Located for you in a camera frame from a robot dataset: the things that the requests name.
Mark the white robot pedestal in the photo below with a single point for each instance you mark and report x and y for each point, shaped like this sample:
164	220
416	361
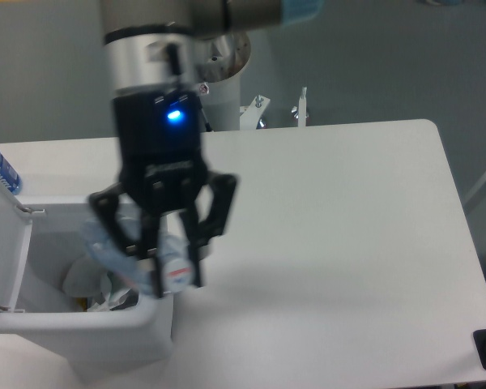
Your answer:
220	62

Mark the white plastic trash can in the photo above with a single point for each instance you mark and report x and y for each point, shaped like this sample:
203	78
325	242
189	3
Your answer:
63	322

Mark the white wrapper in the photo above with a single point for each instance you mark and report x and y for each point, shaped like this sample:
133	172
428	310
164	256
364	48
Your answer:
105	291

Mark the yellow white trash in bin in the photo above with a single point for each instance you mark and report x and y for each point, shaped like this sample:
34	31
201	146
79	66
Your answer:
82	304

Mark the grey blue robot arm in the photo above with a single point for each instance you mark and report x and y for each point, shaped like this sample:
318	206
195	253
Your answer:
150	46

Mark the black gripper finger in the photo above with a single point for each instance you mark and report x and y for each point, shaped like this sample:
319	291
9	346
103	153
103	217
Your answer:
200	232
105	204

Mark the blue labelled bottle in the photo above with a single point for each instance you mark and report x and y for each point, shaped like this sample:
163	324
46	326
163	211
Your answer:
9	177

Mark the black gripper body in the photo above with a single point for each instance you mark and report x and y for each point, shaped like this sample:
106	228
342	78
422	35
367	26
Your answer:
162	165

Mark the crushed clear plastic bottle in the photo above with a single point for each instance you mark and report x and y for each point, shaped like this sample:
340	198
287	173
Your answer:
177	270

